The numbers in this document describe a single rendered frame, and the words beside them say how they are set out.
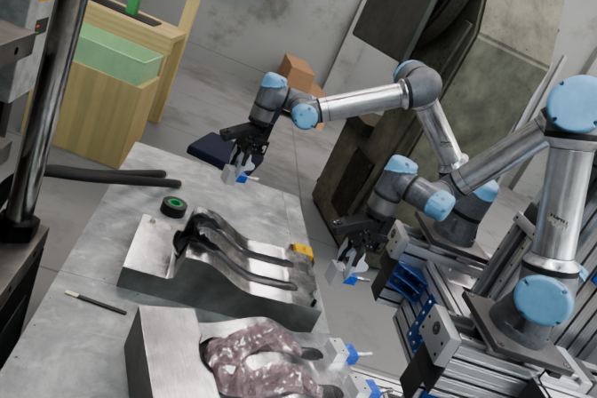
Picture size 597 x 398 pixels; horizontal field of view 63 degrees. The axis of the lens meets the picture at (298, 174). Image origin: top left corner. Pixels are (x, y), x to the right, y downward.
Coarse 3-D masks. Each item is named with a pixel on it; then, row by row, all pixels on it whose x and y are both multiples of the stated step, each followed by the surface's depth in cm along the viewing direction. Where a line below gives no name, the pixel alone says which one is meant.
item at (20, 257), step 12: (48, 228) 127; (0, 240) 116; (36, 240) 122; (0, 252) 113; (12, 252) 114; (24, 252) 116; (36, 252) 123; (0, 264) 110; (12, 264) 111; (24, 264) 114; (0, 276) 106; (12, 276) 108; (0, 288) 104; (12, 288) 111; (0, 300) 104
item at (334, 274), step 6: (330, 264) 137; (336, 264) 136; (342, 264) 138; (330, 270) 137; (336, 270) 134; (342, 270) 134; (330, 276) 136; (336, 276) 134; (342, 276) 135; (354, 276) 137; (360, 276) 140; (330, 282) 135; (336, 282) 135; (342, 282) 136; (348, 282) 137; (354, 282) 137
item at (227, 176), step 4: (228, 164) 168; (224, 168) 168; (228, 168) 166; (232, 168) 167; (224, 172) 168; (228, 172) 165; (232, 172) 165; (220, 176) 169; (224, 176) 167; (228, 176) 165; (232, 176) 166; (240, 176) 168; (244, 176) 169; (248, 176) 172; (224, 180) 167; (228, 180) 166; (232, 180) 167; (236, 180) 168; (240, 180) 169; (244, 180) 170; (256, 180) 174; (228, 184) 167; (232, 184) 168
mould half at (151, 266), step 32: (160, 224) 136; (224, 224) 139; (128, 256) 118; (160, 256) 123; (192, 256) 116; (288, 256) 143; (128, 288) 117; (160, 288) 118; (192, 288) 119; (224, 288) 119; (256, 288) 124; (288, 320) 125
